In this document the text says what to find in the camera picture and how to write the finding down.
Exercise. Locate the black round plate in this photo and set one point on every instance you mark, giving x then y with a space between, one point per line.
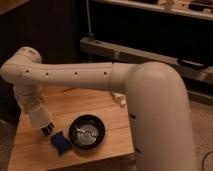
86 132

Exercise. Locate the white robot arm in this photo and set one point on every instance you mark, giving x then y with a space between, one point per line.
157 102

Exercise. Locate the white cylindrical bottle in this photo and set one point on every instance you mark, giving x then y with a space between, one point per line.
120 99

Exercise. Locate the blue sponge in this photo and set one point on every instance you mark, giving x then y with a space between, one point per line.
60 142

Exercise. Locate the black handle on shelf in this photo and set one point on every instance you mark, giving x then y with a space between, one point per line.
193 65

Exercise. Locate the white ceramic cup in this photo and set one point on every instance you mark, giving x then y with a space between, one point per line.
39 116

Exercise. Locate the black white striped eraser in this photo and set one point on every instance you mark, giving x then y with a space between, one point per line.
48 129

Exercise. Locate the metal vertical pole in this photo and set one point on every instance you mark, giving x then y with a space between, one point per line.
90 33

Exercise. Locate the long wooden shelf beam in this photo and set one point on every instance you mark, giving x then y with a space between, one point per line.
131 55

